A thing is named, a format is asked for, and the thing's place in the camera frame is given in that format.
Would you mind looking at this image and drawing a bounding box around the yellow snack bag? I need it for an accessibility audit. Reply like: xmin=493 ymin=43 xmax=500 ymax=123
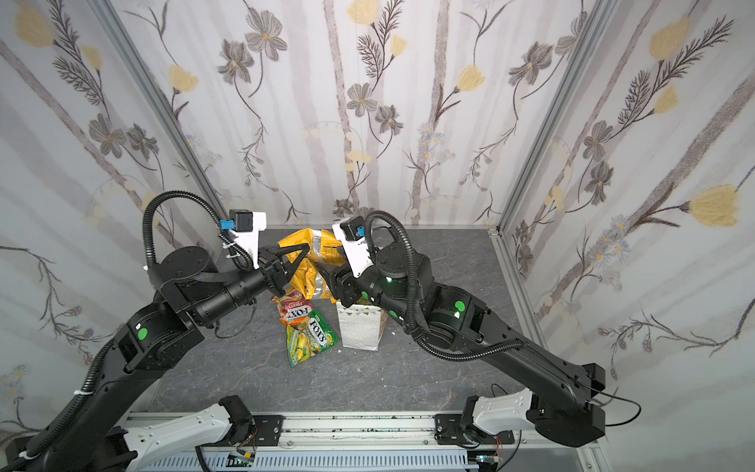
xmin=278 ymin=228 xmax=347 ymax=303

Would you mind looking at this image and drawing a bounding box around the orange fruits candy bag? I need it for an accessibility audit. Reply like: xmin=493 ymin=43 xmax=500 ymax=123
xmin=273 ymin=289 xmax=314 ymax=326

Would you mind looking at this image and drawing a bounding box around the white patterned paper bag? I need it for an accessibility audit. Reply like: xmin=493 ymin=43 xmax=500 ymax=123
xmin=335 ymin=302 xmax=389 ymax=351

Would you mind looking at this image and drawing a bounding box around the green tea candy bag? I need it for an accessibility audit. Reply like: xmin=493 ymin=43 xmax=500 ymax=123
xmin=286 ymin=309 xmax=339 ymax=368

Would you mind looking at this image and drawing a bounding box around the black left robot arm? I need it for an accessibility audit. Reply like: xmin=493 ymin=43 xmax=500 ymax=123
xmin=5 ymin=244 xmax=310 ymax=471

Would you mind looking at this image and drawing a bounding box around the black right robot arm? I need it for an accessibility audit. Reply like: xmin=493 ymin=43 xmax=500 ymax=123
xmin=410 ymin=254 xmax=607 ymax=448

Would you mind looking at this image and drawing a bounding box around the black left corrugated cable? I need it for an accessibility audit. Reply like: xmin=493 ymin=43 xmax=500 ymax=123
xmin=142 ymin=190 xmax=237 ymax=269

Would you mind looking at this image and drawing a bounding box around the black corrugated cable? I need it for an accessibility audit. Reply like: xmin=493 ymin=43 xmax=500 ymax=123
xmin=142 ymin=190 xmax=237 ymax=269
xmin=364 ymin=210 xmax=526 ymax=362

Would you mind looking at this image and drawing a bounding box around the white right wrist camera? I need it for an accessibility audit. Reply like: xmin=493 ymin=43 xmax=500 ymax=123
xmin=332 ymin=216 xmax=374 ymax=277

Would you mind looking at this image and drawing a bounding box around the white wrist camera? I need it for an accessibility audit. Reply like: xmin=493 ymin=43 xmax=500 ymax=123
xmin=332 ymin=216 xmax=374 ymax=277
xmin=220 ymin=210 xmax=267 ymax=271

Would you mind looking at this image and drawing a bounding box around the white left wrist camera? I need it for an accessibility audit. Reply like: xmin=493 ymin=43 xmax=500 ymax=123
xmin=220 ymin=210 xmax=267 ymax=271

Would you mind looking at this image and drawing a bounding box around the black right corrugated cable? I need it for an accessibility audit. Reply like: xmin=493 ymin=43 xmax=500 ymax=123
xmin=364 ymin=210 xmax=526 ymax=362

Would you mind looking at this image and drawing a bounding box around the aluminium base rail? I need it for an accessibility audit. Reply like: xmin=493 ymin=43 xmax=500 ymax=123
xmin=138 ymin=412 xmax=609 ymax=471

